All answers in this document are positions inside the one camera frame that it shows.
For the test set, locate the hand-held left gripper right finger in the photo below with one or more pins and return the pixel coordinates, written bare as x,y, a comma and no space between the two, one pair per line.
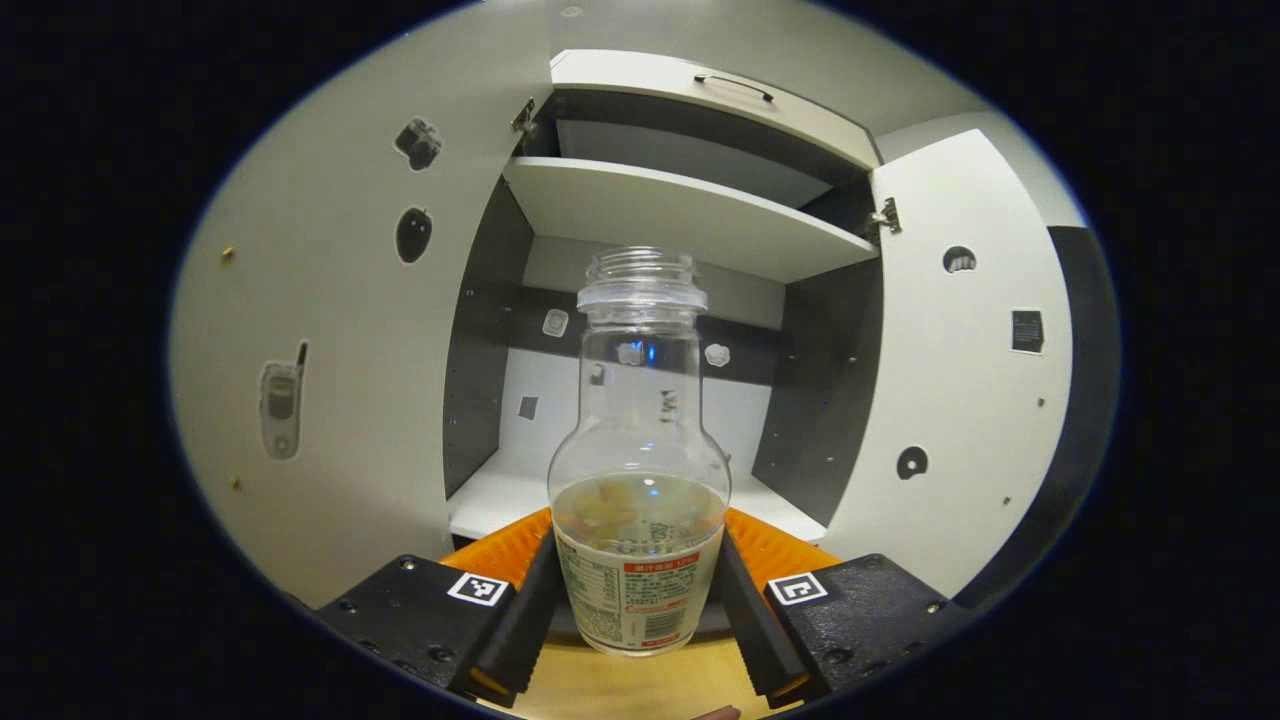
750,630

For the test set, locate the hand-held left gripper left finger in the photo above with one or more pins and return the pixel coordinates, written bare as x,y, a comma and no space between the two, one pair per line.
520,630

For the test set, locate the clear glass bottle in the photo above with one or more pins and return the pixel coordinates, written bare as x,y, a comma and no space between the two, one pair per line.
640,500

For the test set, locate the white cabinet door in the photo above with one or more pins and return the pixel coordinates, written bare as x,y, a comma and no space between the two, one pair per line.
960,400
350,350

